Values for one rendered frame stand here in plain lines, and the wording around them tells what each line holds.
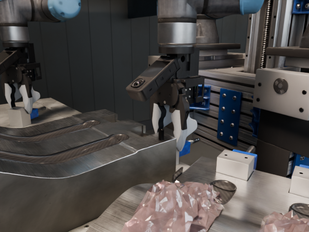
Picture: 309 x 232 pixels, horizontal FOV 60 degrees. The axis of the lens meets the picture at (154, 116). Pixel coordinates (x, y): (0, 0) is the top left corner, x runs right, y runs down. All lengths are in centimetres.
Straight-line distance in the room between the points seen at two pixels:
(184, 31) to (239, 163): 25
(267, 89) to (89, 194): 44
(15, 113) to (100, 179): 54
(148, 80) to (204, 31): 58
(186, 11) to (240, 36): 343
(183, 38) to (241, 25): 343
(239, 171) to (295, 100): 24
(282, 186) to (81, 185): 29
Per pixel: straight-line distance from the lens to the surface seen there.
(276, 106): 64
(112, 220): 29
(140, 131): 55
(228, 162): 44
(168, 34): 52
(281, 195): 42
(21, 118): 90
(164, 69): 50
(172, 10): 52
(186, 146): 60
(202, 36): 104
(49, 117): 98
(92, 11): 276
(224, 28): 344
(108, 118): 63
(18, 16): 88
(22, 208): 39
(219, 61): 109
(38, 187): 38
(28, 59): 92
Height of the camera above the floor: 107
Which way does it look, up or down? 17 degrees down
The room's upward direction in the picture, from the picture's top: straight up
